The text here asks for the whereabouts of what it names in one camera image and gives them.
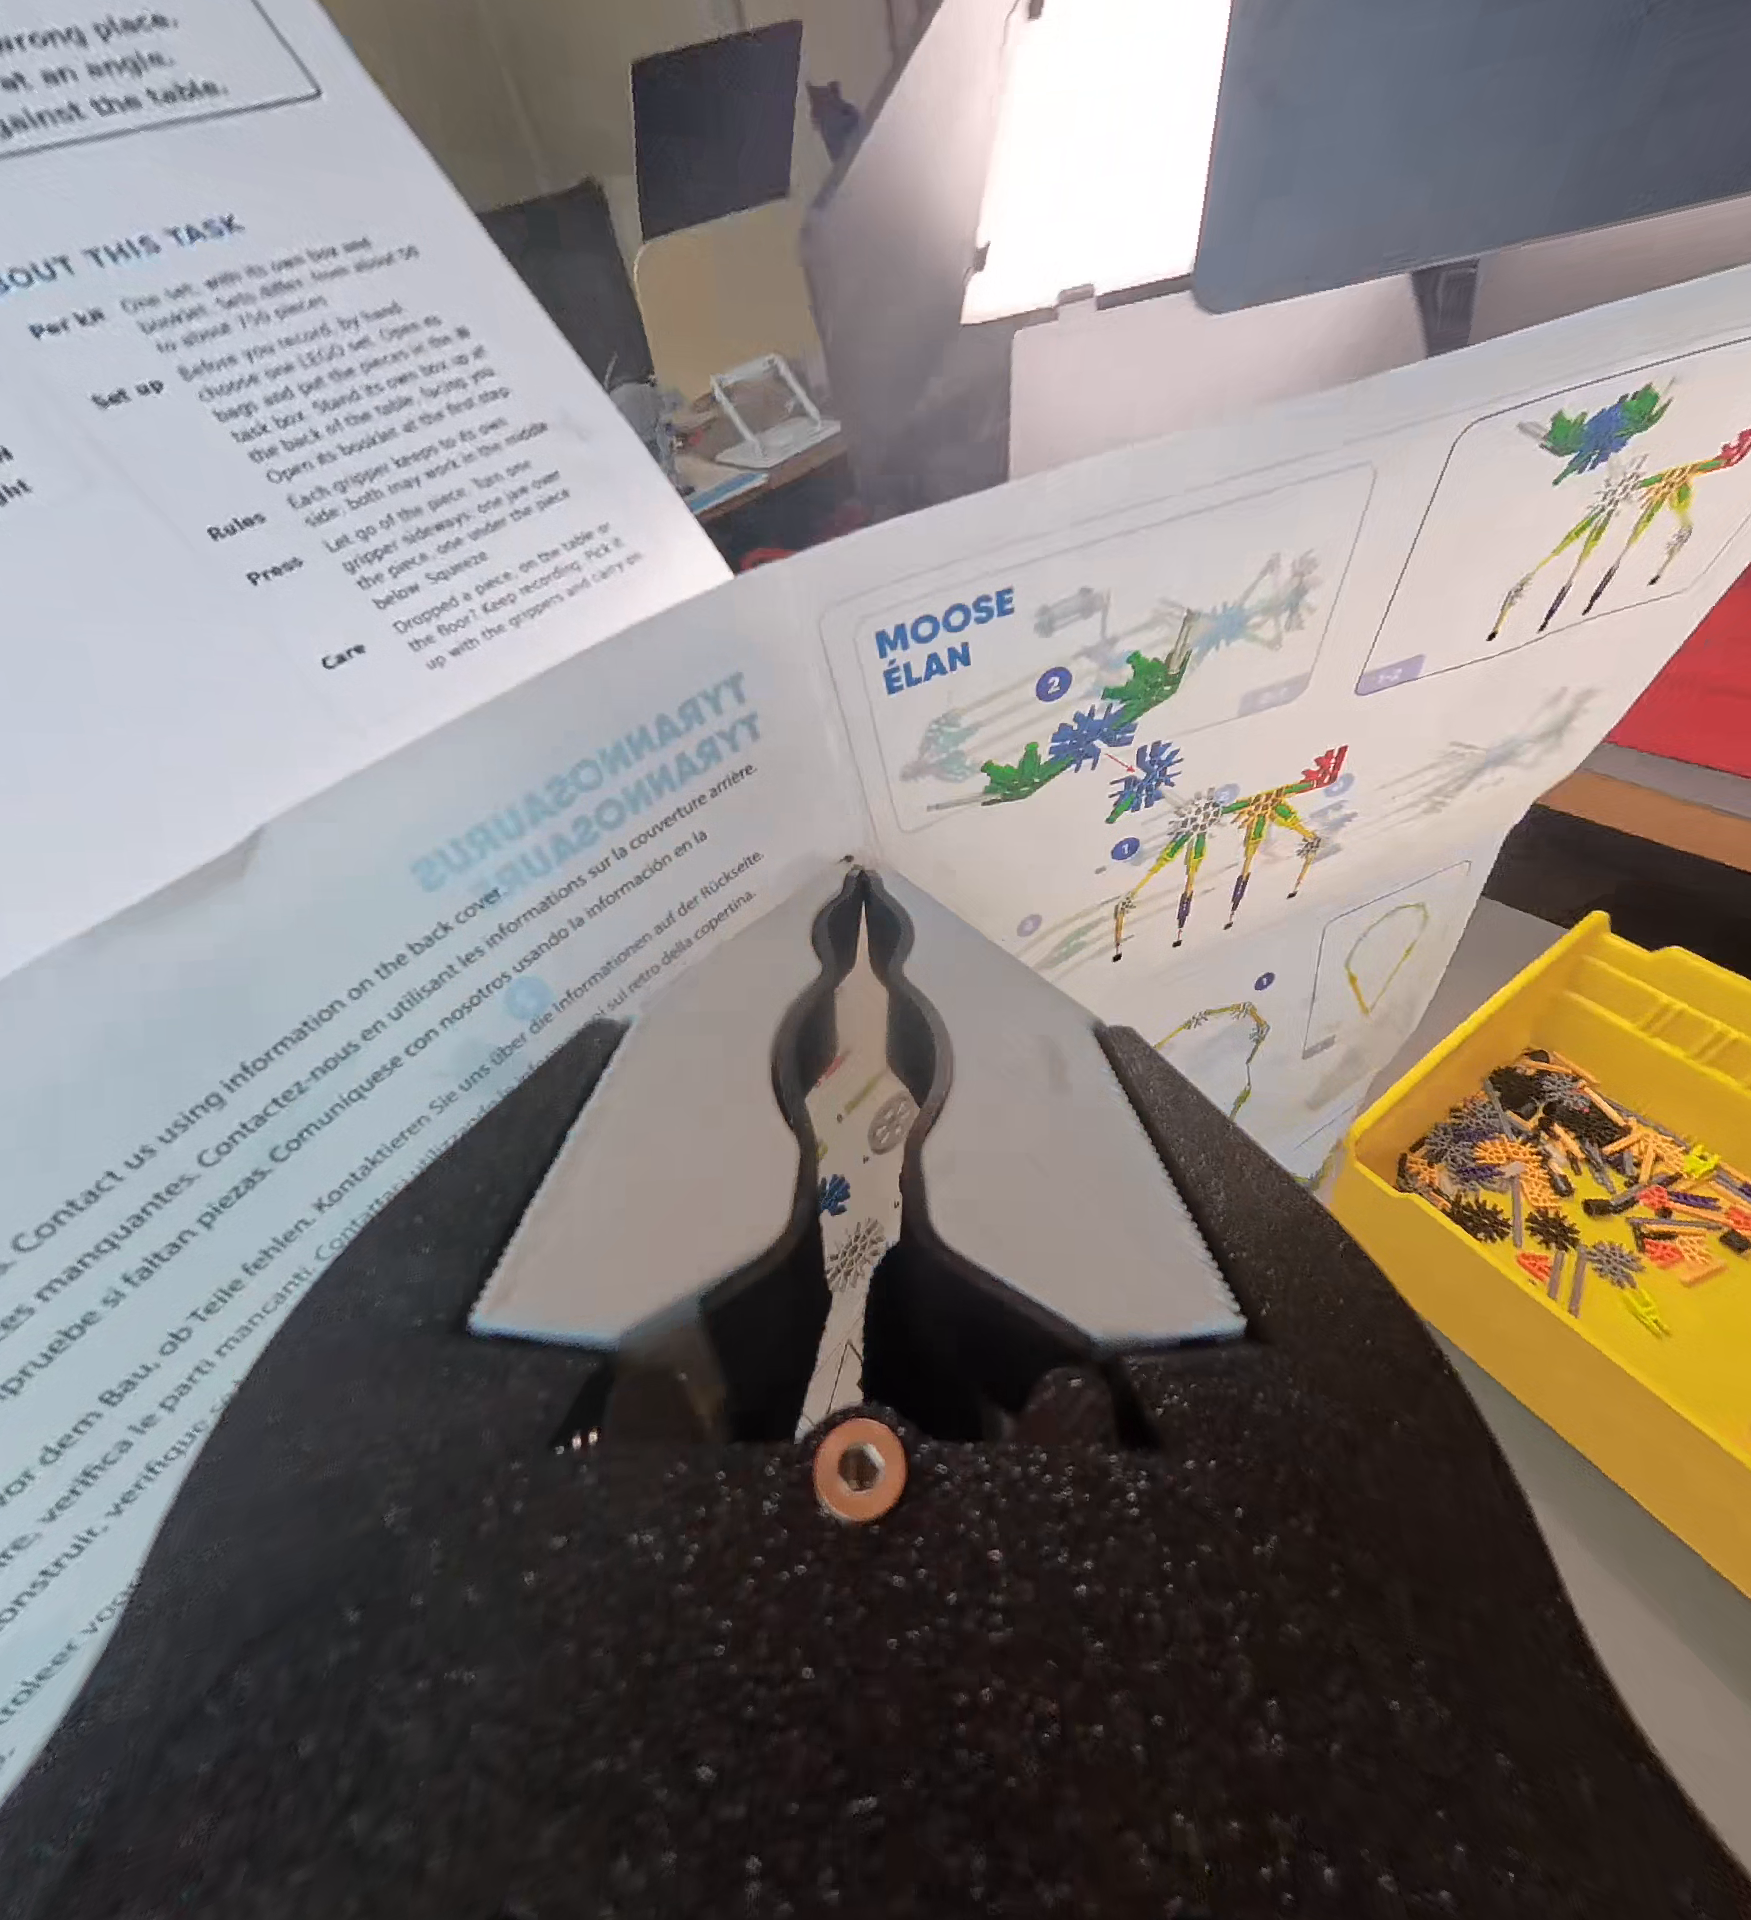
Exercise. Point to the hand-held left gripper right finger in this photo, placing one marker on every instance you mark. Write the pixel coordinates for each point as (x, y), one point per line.
(1070, 1170)

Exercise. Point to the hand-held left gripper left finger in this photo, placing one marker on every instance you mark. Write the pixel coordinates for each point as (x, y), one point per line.
(636, 1185)

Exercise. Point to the white building instruction sheet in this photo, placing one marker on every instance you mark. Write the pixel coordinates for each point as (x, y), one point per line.
(515, 975)

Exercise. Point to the printed task sheet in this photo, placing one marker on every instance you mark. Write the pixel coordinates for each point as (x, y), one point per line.
(213, 451)

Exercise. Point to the pile of orange black pieces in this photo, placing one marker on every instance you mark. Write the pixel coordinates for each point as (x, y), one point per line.
(1566, 1170)

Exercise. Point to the yellow plastic bin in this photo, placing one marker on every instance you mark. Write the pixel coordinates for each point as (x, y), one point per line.
(1684, 1425)

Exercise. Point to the wooden side table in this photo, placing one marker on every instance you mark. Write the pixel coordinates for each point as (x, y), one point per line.
(1714, 839)

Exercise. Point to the white laptop stand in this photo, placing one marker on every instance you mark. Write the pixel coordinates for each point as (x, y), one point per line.
(776, 436)

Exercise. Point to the white board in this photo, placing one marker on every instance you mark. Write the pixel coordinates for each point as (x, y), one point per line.
(1190, 390)

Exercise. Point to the studio light panel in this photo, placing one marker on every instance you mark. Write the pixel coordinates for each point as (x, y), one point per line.
(1086, 149)

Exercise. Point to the black panel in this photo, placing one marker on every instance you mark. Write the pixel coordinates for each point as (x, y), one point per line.
(719, 127)

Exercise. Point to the dark monitor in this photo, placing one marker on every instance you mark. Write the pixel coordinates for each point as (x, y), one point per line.
(1488, 120)

